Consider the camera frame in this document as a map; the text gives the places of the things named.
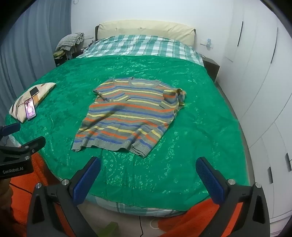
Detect pile of grey clothes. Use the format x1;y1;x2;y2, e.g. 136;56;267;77
55;32;85;52

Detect green plush blanket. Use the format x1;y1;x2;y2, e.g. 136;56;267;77
5;55;250;211

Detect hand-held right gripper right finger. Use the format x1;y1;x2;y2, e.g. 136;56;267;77
196;157;271;237

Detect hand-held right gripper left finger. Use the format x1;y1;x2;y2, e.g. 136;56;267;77
27;156;101;237

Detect green checked bed sheet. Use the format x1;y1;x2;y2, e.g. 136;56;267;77
76;35;204;67

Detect wall ornament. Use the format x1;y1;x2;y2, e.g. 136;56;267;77
200;39;214;49

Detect grey curtain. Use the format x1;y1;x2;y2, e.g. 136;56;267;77
0;5;76;106

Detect smartphone with lit screen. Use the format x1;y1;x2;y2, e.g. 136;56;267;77
24;98;37;120

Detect dark empty nightstand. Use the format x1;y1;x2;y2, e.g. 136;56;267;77
202;57;220;82

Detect cream padded headboard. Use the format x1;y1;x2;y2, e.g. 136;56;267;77
95;20;197;46

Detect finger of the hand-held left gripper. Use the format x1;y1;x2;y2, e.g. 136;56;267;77
0;136;46;163
0;123;21;138

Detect orange rug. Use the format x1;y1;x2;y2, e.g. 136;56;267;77
9;153;244;237

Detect striped knit sweater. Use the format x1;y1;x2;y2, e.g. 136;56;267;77
71;77;186;158

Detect white wardrobe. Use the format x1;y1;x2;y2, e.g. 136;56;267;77
214;0;292;228

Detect green translucent object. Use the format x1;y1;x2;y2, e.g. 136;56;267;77
98;221;119;237

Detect dark cluttered nightstand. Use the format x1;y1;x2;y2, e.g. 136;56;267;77
54;45;92;67

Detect patterned pillow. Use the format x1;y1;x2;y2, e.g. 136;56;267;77
9;82;57;123

